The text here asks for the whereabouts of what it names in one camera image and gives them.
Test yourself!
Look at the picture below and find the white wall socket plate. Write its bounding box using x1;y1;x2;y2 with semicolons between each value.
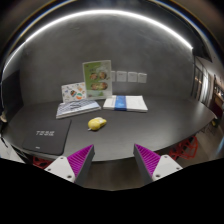
128;72;138;82
111;71;116;82
138;73;147;83
116;71;127;82

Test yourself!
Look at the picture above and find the curved led light strip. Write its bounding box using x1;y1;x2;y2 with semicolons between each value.
1;8;194;76

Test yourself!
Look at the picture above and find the sticker-covered white card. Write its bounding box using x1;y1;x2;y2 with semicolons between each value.
61;82;86;102

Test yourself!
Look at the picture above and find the white blue book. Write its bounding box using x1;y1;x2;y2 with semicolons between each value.
103;95;148;112

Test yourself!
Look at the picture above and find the black mouse pad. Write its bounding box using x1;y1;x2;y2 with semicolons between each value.
22;119;73;156

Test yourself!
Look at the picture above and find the red wire stool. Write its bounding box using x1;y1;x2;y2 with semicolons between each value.
169;135;198;160
33;157;51;169

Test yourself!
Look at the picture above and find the green menu sign stand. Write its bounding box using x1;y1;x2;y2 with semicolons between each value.
83;60;112;99

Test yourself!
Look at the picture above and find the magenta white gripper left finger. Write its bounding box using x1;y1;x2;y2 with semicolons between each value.
45;145;95;183

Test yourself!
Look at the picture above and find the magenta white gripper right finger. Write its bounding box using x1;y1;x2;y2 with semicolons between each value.
133;144;182;182

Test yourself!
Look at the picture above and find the white keyboard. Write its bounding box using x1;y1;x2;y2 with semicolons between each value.
56;99;101;119

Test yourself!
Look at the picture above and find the yellow computer mouse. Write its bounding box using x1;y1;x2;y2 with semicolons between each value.
88;117;107;131

